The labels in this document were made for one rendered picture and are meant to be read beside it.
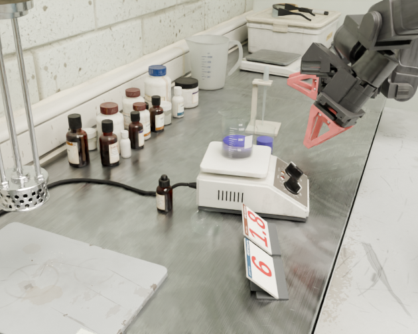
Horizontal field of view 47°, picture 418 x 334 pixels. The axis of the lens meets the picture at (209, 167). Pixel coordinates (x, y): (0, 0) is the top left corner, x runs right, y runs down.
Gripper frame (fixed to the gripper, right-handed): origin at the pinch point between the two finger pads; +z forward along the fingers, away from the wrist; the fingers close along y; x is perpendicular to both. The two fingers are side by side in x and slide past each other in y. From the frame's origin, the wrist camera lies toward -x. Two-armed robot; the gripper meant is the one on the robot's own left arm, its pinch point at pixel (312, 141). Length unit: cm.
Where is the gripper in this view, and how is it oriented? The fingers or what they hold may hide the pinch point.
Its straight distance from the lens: 90.4
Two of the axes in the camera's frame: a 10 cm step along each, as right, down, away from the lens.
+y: -5.5, 1.7, -8.2
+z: -5.1, 7.2, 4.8
